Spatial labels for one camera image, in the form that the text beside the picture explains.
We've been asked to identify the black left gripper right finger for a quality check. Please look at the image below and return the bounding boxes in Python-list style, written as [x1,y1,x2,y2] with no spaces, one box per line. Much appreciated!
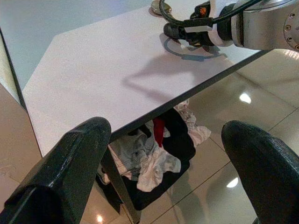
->
[221,119,299,224]

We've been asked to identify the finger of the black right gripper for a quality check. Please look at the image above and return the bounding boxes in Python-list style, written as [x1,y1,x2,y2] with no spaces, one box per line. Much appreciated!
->
[163,22,185,39]

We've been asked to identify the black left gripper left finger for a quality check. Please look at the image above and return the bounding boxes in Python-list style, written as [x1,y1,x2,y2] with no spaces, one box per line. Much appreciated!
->
[0,116,112,224]

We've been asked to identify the silver metal spoon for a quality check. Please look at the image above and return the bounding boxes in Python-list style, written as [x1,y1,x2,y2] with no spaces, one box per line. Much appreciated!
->
[149,0,173,16]

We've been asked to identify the dark metal table leg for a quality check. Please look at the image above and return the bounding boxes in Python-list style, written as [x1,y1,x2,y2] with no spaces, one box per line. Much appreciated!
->
[102,149,141,224]

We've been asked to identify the white patterned cloth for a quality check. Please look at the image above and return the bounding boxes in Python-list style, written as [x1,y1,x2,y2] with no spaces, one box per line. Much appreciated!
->
[174,99,212,147]

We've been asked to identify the white and grey clothes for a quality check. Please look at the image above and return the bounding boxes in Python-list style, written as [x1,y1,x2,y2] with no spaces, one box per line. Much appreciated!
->
[108,126,182,193]

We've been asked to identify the black laundry basket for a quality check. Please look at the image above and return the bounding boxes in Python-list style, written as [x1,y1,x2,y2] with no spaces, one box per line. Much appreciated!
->
[95,108,197,210]

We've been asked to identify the red cloth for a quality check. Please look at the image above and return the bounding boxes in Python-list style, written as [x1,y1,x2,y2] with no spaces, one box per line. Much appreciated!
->
[153,118,168,147]

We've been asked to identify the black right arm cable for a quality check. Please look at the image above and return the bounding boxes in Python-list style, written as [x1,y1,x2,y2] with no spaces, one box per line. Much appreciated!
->
[159,0,262,32]

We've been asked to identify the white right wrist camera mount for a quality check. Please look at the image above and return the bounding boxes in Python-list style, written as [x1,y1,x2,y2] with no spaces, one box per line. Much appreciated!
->
[205,0,234,47]

